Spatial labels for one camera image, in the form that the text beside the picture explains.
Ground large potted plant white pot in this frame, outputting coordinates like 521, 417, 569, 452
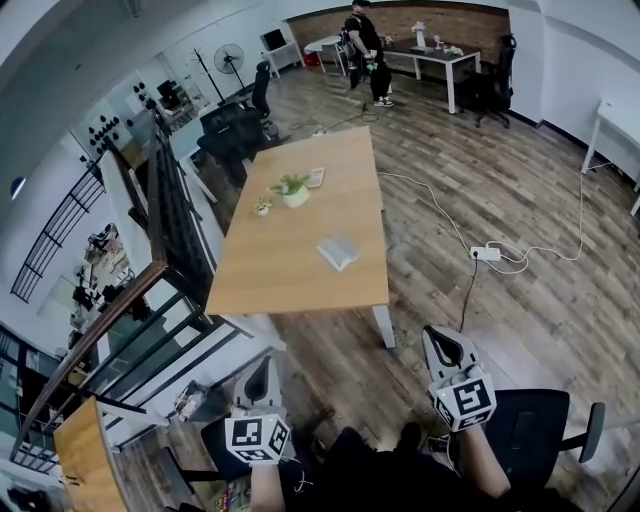
268, 173, 312, 210

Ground white power cable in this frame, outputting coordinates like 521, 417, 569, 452
377, 160, 614, 275

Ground white power strip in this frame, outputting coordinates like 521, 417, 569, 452
468, 244, 503, 263

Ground curved wooden desk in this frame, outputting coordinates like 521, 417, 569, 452
53, 396, 130, 512

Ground wooden and black metal railing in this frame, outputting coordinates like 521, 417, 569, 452
8, 112, 289, 464

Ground person's left forearm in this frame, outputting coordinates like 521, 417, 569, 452
248, 462, 287, 512

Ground black power cable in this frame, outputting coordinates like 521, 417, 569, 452
457, 258, 480, 332

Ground slim black office chair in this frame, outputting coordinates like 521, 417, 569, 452
248, 60, 276, 132

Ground black office chair grey armrest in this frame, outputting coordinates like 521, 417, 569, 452
487, 388, 607, 504

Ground wooden table with white legs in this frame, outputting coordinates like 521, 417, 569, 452
205, 125, 397, 350

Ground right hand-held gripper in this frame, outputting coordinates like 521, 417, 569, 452
422, 324, 498, 433

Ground tall black office chair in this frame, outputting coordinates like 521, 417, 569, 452
460, 33, 518, 130

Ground black standing fan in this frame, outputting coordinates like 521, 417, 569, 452
213, 43, 247, 94

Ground wide black office chair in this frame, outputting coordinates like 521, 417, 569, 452
196, 106, 269, 187

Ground person's black trousers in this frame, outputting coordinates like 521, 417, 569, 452
277, 422, 586, 512

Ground dark desk with white legs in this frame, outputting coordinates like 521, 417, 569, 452
381, 40, 483, 116

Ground black coat rack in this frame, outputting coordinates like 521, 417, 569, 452
188, 46, 225, 105

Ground round white table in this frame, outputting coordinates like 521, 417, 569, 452
303, 35, 347, 76

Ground person's right forearm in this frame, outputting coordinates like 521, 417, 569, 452
456, 423, 512, 501

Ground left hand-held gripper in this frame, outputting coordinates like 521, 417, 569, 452
224, 355, 293, 467

